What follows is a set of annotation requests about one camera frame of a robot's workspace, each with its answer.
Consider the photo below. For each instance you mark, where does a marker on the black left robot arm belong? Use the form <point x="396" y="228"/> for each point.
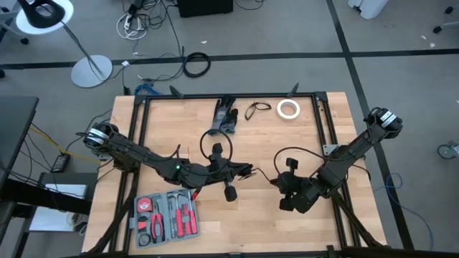
<point x="143" y="154"/>

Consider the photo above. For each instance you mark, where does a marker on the black power adapter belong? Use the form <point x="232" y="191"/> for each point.
<point x="61" y="163"/>

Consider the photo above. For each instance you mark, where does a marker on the black desk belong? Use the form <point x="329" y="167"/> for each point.
<point x="14" y="125"/>

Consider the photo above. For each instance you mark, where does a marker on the black box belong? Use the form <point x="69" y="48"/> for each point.
<point x="204" y="7"/>

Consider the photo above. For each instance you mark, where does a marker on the red utility knife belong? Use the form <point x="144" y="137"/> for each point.
<point x="142" y="224"/>

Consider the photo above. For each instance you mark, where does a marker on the red screwdriver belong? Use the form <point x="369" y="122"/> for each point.
<point x="192" y="222"/>

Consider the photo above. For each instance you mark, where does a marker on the white bin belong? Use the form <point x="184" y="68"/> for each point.
<point x="369" y="9"/>

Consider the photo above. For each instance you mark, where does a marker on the black electrical tape roll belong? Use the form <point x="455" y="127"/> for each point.
<point x="144" y="240"/>

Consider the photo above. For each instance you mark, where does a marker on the black green work gloves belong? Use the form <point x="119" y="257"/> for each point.
<point x="224" y="120"/>

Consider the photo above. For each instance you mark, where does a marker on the white tape roll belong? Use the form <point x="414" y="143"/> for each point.
<point x="279" y="109"/>

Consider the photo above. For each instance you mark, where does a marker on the grey metal bracket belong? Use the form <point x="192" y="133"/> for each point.
<point x="330" y="148"/>

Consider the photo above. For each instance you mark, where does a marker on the red tape measure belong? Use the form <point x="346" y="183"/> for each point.
<point x="144" y="205"/>

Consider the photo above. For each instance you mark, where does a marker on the grey metal clamp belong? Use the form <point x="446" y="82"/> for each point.
<point x="105" y="157"/>

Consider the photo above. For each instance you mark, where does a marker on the clear safety glasses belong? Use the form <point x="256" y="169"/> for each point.
<point x="263" y="106"/>

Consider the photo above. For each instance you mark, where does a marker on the grey tool case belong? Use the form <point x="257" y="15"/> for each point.
<point x="165" y="206"/>

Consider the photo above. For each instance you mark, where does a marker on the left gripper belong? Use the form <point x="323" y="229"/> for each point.
<point x="220" y="168"/>

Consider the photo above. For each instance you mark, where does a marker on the grey caster wheel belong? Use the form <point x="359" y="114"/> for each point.
<point x="446" y="151"/>

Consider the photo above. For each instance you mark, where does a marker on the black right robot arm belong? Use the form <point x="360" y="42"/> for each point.
<point x="351" y="154"/>

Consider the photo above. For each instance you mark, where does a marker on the black frame strut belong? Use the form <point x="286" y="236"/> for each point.
<point x="294" y="89"/>
<point x="176" y="92"/>

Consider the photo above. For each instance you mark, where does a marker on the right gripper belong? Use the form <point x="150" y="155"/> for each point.
<point x="295" y="191"/>

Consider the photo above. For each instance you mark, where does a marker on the white power strip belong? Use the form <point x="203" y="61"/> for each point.
<point x="127" y="23"/>

